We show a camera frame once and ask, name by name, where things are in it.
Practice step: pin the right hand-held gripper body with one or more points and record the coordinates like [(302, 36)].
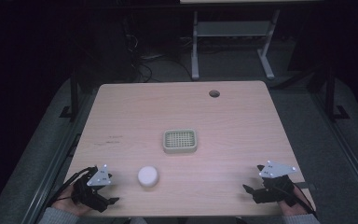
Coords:
[(276, 186)]

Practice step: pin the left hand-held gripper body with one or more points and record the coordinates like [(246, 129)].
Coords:
[(93, 189)]

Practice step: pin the white round soap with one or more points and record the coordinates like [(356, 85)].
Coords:
[(148, 176)]

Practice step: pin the green soap dish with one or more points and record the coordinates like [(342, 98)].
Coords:
[(180, 141)]

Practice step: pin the person's right hand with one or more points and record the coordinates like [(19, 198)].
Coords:
[(295, 205)]

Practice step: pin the person's left hand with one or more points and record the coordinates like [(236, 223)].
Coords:
[(65, 202)]

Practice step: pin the black metal stand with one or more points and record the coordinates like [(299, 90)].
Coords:
[(73, 93), (331, 93)]

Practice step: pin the grey metal floor rail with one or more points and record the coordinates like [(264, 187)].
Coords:
[(345, 146), (56, 161)]

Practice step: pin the white metal desk frame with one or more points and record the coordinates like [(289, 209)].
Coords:
[(233, 28)]

